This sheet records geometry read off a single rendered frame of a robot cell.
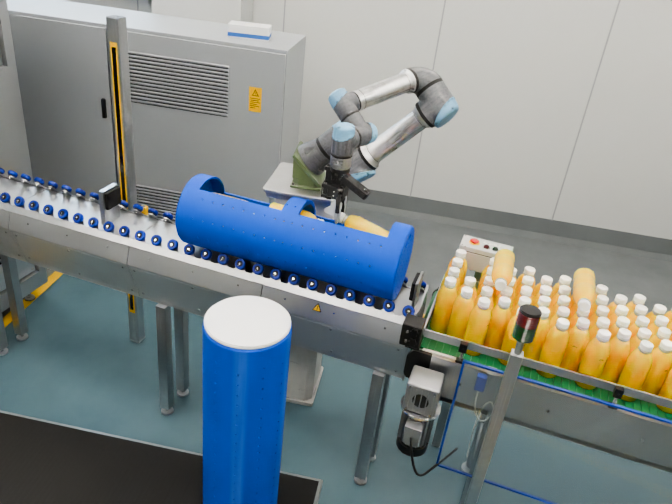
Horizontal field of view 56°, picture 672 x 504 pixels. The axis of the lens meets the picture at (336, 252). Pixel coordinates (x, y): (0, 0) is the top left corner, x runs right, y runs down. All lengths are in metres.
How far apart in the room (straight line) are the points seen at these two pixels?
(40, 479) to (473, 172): 3.70
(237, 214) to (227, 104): 1.59
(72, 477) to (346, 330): 1.23
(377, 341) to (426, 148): 2.91
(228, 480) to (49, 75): 2.85
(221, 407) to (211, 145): 2.21
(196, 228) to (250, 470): 0.90
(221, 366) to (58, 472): 1.06
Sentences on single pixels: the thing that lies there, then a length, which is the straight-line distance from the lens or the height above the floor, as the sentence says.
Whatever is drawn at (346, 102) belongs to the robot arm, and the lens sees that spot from 2.27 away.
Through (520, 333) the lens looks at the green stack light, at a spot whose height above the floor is 1.19.
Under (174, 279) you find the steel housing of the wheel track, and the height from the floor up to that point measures 0.83.
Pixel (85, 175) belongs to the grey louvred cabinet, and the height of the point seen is 0.47.
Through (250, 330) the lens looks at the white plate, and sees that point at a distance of 1.99.
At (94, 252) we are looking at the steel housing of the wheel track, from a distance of 2.80.
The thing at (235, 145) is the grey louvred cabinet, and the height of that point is 0.84.
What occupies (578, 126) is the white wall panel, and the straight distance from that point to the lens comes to 5.09.
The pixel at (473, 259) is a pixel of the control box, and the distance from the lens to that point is 2.53.
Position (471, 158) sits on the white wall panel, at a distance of 5.09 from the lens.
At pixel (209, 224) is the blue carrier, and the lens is 2.40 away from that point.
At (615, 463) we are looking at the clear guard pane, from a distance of 2.36.
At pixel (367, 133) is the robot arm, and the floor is 1.52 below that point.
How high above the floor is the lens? 2.24
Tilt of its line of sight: 30 degrees down
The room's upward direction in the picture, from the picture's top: 7 degrees clockwise
